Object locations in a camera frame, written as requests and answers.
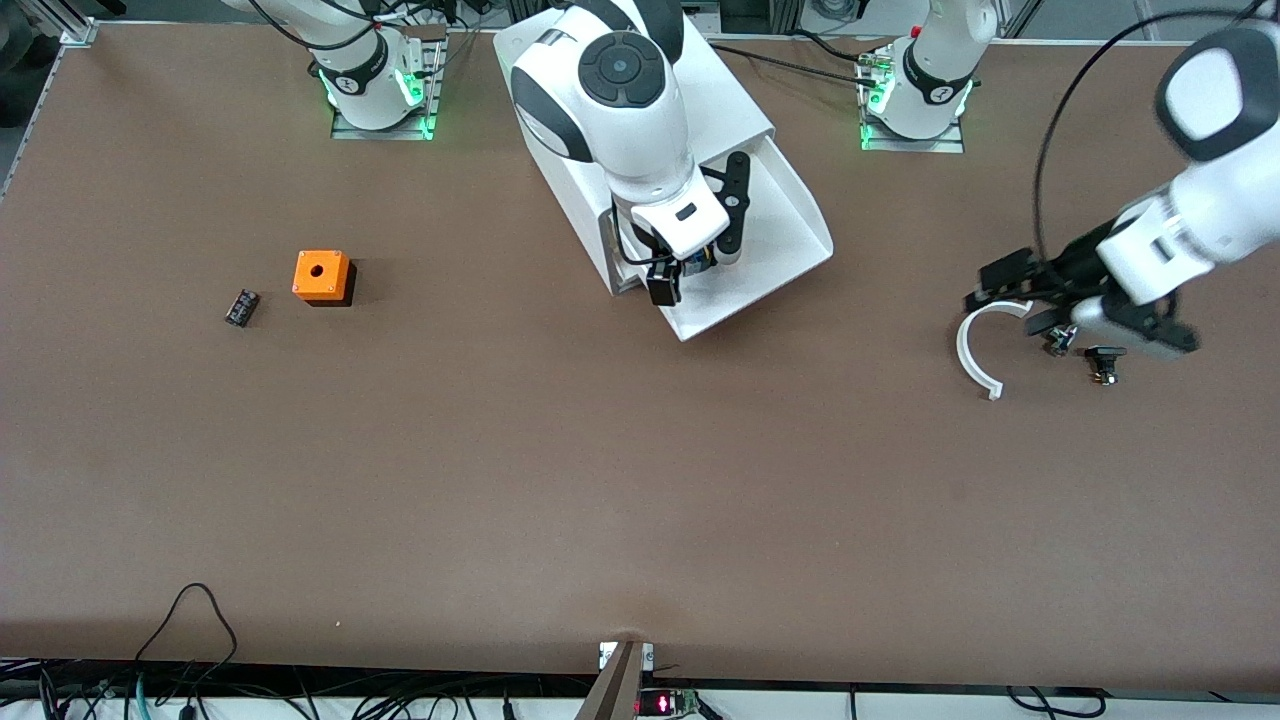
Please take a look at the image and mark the white curved plastic arc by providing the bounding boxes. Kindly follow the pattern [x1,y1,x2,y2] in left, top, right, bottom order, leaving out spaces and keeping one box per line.
[955,299,1036,402]

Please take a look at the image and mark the aluminium frame profile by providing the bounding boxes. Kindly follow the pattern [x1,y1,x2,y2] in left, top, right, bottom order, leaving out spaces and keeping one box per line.
[30,0,99,47]

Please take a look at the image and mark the white drawer cabinet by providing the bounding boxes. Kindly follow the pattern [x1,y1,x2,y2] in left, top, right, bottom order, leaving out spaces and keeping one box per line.
[492,0,777,297]

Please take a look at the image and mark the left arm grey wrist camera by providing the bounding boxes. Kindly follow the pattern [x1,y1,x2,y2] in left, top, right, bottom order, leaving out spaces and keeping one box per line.
[1025,290,1201,361]

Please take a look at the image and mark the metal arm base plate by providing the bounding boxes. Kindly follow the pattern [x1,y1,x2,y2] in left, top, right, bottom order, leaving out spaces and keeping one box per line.
[858,55,967,154]
[330,38,443,142]

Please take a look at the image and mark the small black switch component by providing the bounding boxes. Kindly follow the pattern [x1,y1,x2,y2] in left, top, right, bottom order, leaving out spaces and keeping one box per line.
[1083,344,1130,388]

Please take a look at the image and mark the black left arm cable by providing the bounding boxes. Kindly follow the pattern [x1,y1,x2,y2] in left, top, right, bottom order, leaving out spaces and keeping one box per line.
[1032,0,1271,263]

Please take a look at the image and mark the grey metal bracket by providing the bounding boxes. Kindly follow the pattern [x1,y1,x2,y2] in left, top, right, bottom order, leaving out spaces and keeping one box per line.
[575,640,657,720]

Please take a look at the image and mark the black cable on table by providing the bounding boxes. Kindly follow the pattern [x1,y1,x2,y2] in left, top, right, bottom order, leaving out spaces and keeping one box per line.
[708,42,887,87]

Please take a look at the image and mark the black looped cable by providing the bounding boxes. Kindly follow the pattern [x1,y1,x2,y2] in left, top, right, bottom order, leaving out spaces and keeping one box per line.
[133,582,240,691]

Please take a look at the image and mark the orange box with hole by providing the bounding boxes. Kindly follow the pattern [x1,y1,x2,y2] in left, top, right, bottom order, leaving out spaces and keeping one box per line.
[291,249,358,309]

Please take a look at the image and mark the circuit board with red display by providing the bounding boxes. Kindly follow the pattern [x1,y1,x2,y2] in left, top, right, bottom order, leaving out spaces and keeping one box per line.
[638,687,703,718]

